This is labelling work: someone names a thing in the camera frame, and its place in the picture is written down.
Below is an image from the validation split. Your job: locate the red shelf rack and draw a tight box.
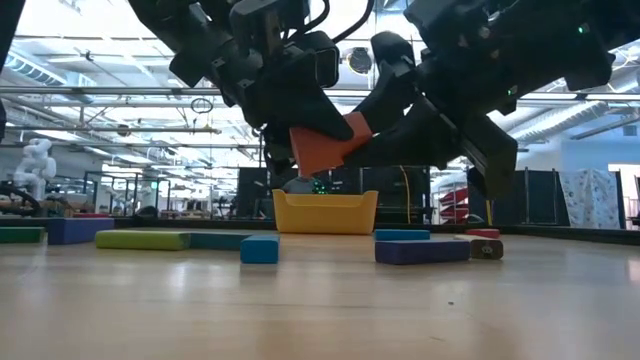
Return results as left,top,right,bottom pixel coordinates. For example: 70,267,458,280
439,187,470,221

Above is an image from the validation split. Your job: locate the black curved hose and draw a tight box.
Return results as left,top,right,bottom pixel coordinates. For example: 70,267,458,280
0,179,46,219

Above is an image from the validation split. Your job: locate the black ceiling cable reel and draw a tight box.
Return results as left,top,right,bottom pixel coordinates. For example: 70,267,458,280
348,47,374,76

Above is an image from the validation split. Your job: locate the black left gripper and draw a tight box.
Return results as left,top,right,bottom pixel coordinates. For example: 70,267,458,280
219,0,354,176

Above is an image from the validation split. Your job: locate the black tall cabinet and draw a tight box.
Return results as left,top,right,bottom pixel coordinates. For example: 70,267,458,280
369,164,431,226

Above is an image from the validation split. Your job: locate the yellow plastic bin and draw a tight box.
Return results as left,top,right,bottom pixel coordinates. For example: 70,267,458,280
272,189,380,236

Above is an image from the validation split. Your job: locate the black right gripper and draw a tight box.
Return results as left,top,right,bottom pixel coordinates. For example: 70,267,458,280
344,0,616,201

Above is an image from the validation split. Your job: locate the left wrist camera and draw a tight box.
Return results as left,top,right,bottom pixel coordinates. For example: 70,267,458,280
298,30,341,89

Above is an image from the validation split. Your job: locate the white humanoid robot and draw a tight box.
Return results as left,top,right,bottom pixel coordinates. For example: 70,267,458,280
12,138,58,201

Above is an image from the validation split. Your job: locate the patterned white cloth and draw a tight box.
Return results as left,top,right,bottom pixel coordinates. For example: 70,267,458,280
558,169,621,230

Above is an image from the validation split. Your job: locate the black partition screen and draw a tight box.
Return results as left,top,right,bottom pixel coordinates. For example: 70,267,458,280
236,166,372,220
466,168,570,224

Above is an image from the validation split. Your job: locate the lime green long block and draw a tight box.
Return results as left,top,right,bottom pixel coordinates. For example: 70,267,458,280
94,229,192,252

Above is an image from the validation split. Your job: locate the dark blue long block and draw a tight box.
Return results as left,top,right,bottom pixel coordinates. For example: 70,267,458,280
374,240,471,266
47,217,115,246

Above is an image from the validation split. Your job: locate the orange-red medium block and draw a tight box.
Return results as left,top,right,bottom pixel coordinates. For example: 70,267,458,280
288,110,374,177

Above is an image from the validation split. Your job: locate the overhead frame bar with light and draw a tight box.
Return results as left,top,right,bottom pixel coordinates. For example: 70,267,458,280
0,85,640,101

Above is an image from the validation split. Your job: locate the black metal frame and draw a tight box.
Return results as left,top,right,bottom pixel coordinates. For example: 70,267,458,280
82,171,171,216

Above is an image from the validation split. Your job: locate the black table frame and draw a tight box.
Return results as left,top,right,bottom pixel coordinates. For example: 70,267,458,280
0,214,640,246

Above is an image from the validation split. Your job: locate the natural wood long block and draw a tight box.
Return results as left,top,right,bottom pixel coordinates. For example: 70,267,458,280
453,234,505,261

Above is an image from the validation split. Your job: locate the teal long block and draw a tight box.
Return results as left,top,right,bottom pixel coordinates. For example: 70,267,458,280
188,231,251,252

